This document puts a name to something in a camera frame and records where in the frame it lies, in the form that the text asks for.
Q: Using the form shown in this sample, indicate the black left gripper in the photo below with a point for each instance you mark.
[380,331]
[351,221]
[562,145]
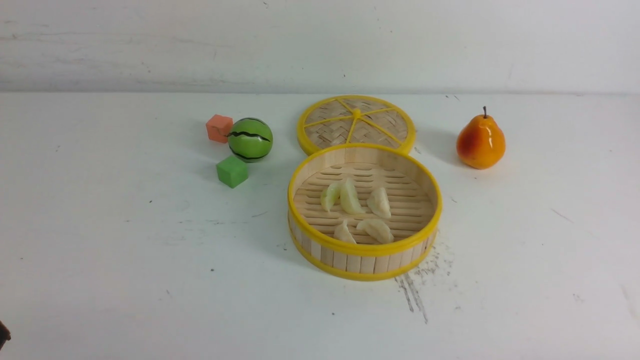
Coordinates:
[5,335]

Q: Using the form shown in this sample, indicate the cream dumpling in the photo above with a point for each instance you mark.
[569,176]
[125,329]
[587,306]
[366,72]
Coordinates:
[342,233]
[377,229]
[379,204]

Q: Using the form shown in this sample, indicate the pale green dumpling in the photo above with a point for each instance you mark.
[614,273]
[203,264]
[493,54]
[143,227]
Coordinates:
[330,196]
[349,199]

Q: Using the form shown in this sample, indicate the bamboo steamer tray yellow rim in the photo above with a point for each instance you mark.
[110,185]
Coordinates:
[415,203]

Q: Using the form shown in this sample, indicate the woven bamboo steamer lid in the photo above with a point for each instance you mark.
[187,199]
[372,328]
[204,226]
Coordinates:
[354,119]

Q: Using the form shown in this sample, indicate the green foam cube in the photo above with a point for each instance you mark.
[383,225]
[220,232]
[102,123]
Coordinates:
[232,171]

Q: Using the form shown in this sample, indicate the orange foam cube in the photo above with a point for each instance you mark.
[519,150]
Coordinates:
[218,128]

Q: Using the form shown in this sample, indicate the green striped watermelon ball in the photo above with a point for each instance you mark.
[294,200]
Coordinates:
[250,139]

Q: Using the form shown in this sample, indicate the orange yellow toy pear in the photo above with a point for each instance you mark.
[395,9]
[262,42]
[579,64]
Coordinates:
[481,144]

